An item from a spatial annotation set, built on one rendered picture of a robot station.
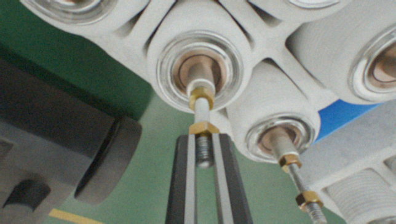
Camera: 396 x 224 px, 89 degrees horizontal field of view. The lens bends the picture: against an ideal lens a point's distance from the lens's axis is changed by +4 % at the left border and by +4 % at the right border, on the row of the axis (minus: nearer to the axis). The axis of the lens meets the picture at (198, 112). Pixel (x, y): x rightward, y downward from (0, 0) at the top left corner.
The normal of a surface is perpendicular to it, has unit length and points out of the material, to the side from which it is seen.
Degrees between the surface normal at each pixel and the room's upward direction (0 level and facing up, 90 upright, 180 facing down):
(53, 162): 45
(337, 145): 90
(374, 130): 90
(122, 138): 73
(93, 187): 18
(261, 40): 0
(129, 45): 0
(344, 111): 88
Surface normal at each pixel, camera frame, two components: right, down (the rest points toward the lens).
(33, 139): 0.47, -0.04
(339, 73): -0.64, 0.59
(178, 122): 0.02, 0.59
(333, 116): -0.76, -0.49
